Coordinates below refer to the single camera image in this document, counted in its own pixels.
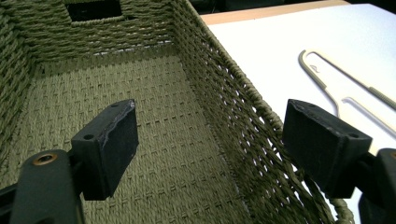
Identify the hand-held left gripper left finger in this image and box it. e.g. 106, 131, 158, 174
70, 98, 140, 202

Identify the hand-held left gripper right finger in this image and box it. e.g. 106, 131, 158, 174
281, 98, 374, 200

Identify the green woven basket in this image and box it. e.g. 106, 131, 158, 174
0, 0, 356, 224

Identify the white clothes hanger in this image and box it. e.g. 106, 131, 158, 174
298, 49, 396, 139

